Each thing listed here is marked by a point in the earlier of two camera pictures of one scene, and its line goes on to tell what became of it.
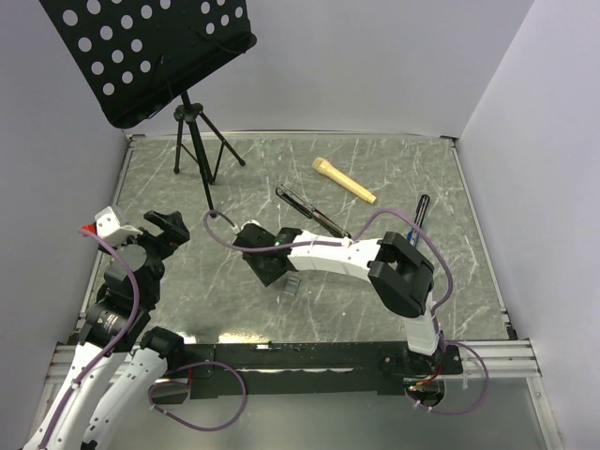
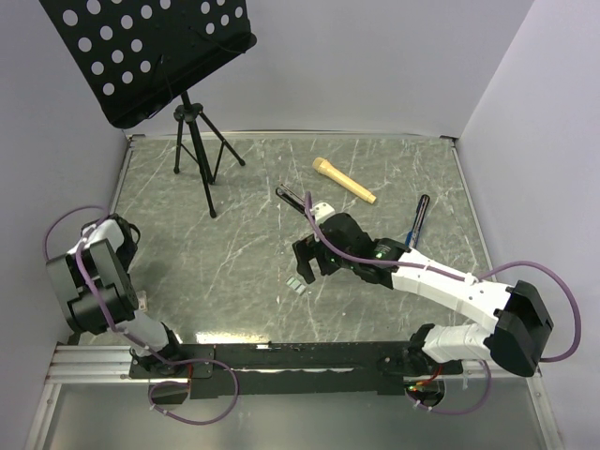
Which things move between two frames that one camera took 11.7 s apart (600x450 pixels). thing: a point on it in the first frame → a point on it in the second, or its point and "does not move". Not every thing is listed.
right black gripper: (267, 278) → (307, 249)
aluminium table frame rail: (71, 348) does not move
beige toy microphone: (327, 168) does not move
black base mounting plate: (296, 370) does not move
